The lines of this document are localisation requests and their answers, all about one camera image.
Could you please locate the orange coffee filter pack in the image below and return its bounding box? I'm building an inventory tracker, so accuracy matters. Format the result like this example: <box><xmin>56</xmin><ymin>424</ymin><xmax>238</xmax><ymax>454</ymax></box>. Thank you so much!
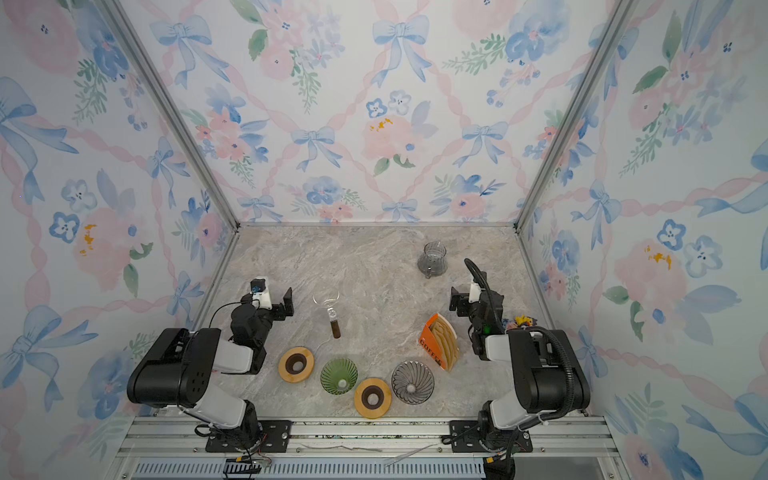
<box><xmin>419</xmin><ymin>313</ymin><xmax>460</xmax><ymax>372</ymax></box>

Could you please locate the green glass dripper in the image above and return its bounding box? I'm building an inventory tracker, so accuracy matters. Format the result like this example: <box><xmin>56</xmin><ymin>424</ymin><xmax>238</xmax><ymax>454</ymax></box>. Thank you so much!
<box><xmin>320</xmin><ymin>358</ymin><xmax>358</xmax><ymax>395</ymax></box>

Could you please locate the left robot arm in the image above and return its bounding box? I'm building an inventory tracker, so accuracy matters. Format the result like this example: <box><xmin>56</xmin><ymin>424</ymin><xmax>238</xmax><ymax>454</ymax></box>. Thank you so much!
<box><xmin>127</xmin><ymin>290</ymin><xmax>294</xmax><ymax>454</ymax></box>

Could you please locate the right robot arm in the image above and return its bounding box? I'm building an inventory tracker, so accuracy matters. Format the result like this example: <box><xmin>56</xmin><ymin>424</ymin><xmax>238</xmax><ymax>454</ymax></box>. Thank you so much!
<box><xmin>449</xmin><ymin>258</ymin><xmax>591</xmax><ymax>452</ymax></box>

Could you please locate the grey glass dripper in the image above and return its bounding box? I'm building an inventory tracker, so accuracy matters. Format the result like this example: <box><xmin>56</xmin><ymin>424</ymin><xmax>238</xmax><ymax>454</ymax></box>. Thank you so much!
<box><xmin>391</xmin><ymin>360</ymin><xmax>435</xmax><ymax>405</ymax></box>

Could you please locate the small colourful toy figure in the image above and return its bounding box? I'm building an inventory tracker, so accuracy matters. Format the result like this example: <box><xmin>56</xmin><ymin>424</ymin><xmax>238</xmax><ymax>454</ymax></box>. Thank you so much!
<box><xmin>505</xmin><ymin>315</ymin><xmax>536</xmax><ymax>330</ymax></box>

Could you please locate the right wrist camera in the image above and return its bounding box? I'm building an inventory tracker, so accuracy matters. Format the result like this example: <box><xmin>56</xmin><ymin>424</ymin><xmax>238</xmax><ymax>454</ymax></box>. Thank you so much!
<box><xmin>468</xmin><ymin>282</ymin><xmax>482</xmax><ymax>303</ymax></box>

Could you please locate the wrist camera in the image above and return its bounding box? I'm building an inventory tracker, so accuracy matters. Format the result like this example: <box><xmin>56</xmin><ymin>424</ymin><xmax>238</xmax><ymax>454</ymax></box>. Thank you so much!
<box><xmin>250</xmin><ymin>277</ymin><xmax>272</xmax><ymax>310</ymax></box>
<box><xmin>468</xmin><ymin>282</ymin><xmax>482</xmax><ymax>303</ymax></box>

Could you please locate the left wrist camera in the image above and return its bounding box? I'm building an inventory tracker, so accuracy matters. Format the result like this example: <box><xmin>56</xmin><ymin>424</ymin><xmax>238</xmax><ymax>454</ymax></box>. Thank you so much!
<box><xmin>250</xmin><ymin>277</ymin><xmax>272</xmax><ymax>310</ymax></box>

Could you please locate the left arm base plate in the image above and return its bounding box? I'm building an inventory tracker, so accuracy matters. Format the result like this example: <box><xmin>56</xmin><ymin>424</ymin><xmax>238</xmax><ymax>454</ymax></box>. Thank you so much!
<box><xmin>205</xmin><ymin>419</ymin><xmax>294</xmax><ymax>454</ymax></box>

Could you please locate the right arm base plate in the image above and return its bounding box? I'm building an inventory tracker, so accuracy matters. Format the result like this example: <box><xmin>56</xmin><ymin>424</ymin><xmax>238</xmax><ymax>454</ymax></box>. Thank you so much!
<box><xmin>441</xmin><ymin>420</ymin><xmax>533</xmax><ymax>455</ymax></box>

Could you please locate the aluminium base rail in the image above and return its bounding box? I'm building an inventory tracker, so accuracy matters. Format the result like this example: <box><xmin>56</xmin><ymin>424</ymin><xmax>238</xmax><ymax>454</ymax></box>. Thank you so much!
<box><xmin>106</xmin><ymin>415</ymin><xmax>629</xmax><ymax>479</ymax></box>

